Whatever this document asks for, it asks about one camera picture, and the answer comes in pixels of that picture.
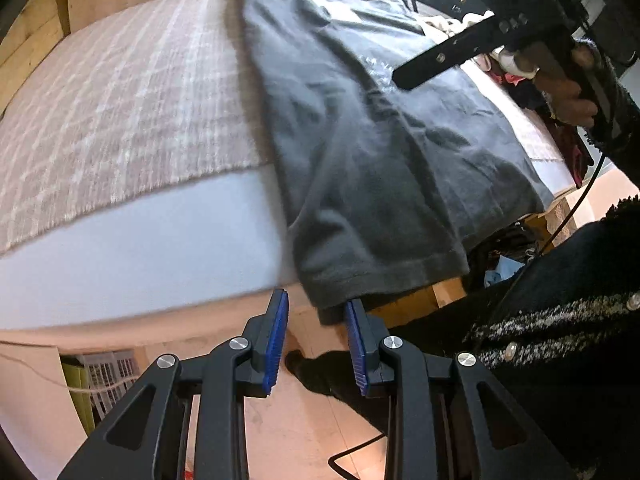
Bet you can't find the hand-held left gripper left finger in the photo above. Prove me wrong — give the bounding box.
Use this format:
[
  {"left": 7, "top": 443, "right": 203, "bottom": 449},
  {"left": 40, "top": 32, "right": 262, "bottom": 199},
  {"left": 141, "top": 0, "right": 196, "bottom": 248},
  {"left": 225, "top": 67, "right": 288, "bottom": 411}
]
[{"left": 57, "top": 287, "right": 291, "bottom": 480}]

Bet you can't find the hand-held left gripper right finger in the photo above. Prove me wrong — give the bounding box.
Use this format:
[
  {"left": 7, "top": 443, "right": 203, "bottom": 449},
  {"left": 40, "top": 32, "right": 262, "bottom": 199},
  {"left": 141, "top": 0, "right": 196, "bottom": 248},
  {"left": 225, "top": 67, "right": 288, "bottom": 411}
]
[{"left": 344, "top": 299, "right": 576, "bottom": 480}]

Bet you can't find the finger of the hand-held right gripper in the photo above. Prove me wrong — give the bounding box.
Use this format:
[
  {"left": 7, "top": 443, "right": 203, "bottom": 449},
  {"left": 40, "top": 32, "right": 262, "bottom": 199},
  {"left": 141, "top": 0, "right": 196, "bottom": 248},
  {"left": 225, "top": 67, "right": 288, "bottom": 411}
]
[{"left": 392, "top": 14, "right": 503, "bottom": 92}]

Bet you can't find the pile of clothes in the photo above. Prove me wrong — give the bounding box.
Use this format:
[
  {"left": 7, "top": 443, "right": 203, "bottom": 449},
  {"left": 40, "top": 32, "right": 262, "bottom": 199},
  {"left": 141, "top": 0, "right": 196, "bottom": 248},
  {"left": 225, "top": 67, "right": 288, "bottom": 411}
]
[{"left": 425, "top": 10, "right": 591, "bottom": 188}]

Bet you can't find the dark grey t-shirt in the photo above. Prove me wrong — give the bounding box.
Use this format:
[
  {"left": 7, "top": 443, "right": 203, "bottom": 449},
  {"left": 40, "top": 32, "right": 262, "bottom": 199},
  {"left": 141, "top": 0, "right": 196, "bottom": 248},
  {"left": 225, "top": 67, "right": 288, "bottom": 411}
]
[{"left": 231, "top": 0, "right": 556, "bottom": 326}]

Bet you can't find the person's right forearm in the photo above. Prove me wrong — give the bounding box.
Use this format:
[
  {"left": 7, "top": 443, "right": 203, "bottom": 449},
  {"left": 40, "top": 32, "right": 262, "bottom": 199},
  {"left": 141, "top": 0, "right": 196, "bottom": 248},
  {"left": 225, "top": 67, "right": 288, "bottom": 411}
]
[{"left": 585, "top": 45, "right": 640, "bottom": 186}]

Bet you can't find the person's right hand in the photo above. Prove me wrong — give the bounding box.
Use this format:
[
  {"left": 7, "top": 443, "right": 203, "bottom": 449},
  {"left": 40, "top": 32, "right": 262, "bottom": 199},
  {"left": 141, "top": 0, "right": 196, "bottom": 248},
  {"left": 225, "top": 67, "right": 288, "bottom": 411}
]
[{"left": 520, "top": 55, "right": 599, "bottom": 128}]

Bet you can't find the person's leg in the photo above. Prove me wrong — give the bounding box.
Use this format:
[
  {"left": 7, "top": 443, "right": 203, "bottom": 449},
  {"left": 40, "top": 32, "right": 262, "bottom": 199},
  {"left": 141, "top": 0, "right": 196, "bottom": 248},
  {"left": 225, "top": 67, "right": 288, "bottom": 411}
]
[{"left": 286, "top": 350, "right": 396, "bottom": 441}]

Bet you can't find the white laundry basket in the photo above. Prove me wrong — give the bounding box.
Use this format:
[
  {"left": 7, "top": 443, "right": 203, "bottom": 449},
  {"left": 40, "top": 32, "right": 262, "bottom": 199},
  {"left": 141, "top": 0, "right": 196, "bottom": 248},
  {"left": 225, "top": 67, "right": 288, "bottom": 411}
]
[{"left": 75, "top": 351, "right": 137, "bottom": 423}]

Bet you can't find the person's black tweed jacket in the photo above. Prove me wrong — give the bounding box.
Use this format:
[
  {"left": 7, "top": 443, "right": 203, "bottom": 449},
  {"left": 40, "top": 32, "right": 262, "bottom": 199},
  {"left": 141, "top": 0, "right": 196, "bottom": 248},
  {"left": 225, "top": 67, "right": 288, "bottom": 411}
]
[{"left": 390, "top": 195, "right": 640, "bottom": 480}]

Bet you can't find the green storage box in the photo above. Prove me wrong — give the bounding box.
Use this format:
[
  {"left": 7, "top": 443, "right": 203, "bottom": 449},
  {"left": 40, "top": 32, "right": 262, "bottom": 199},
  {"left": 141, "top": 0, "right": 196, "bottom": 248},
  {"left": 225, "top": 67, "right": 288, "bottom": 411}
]
[{"left": 61, "top": 360, "right": 96, "bottom": 436}]

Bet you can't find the beige plaid blanket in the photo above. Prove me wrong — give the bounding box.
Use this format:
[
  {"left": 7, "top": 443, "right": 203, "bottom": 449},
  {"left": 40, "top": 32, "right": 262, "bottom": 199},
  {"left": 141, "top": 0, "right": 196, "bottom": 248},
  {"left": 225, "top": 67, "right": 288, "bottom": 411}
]
[{"left": 0, "top": 0, "right": 568, "bottom": 256}]

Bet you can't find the wooden plank panel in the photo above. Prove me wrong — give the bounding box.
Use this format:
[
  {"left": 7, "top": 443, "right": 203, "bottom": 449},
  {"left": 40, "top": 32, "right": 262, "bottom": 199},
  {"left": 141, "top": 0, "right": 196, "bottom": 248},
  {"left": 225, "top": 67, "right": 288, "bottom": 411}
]
[{"left": 0, "top": 0, "right": 71, "bottom": 116}]

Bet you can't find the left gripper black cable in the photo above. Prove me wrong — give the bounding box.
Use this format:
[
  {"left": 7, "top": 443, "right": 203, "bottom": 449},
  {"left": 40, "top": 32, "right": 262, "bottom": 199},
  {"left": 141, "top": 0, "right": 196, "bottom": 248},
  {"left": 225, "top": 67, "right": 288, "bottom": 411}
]
[{"left": 327, "top": 432, "right": 391, "bottom": 480}]

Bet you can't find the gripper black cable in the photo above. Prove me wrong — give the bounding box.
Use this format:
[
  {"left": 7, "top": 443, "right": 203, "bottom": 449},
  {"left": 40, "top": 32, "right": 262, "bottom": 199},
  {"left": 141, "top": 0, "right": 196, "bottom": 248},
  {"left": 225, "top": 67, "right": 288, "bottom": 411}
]
[
  {"left": 327, "top": 432, "right": 391, "bottom": 480},
  {"left": 537, "top": 152, "right": 613, "bottom": 258}
]

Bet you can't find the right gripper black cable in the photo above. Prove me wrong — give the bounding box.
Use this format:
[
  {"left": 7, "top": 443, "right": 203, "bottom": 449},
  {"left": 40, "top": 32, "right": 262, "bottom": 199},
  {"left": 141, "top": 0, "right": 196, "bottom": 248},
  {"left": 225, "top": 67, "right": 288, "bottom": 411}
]
[{"left": 537, "top": 152, "right": 613, "bottom": 258}]

